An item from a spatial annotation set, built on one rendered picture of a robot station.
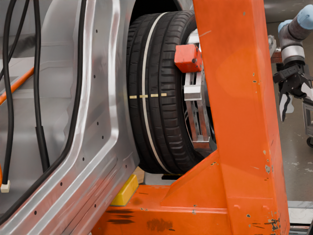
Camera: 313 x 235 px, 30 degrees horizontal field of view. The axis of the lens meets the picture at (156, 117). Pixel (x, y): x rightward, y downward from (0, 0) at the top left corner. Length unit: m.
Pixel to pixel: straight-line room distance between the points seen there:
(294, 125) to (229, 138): 2.21
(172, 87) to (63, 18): 0.48
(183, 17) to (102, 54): 0.43
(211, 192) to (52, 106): 0.63
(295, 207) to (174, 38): 1.20
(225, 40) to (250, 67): 0.10
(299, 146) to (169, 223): 1.83
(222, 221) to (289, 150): 1.77
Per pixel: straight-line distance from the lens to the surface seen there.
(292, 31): 2.04
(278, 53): 2.39
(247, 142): 1.73
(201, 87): 2.07
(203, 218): 1.92
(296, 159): 3.53
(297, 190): 3.24
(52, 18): 2.22
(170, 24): 2.22
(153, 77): 2.09
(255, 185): 1.80
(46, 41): 2.18
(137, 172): 3.65
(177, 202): 1.95
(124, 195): 2.02
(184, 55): 2.04
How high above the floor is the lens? 1.72
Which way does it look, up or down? 23 degrees down
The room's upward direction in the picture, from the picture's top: 12 degrees counter-clockwise
